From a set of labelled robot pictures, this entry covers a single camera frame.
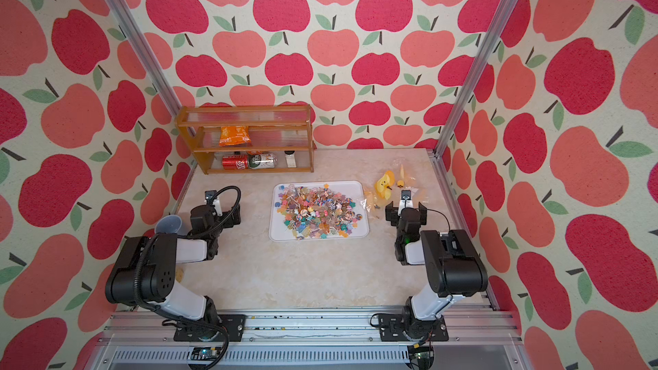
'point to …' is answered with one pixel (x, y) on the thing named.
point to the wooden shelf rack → (266, 139)
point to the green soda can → (262, 161)
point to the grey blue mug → (168, 223)
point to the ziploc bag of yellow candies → (393, 185)
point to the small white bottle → (290, 158)
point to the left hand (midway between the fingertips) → (226, 208)
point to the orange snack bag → (234, 135)
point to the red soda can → (236, 162)
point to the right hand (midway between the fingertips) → (410, 208)
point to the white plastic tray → (355, 189)
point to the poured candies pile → (316, 211)
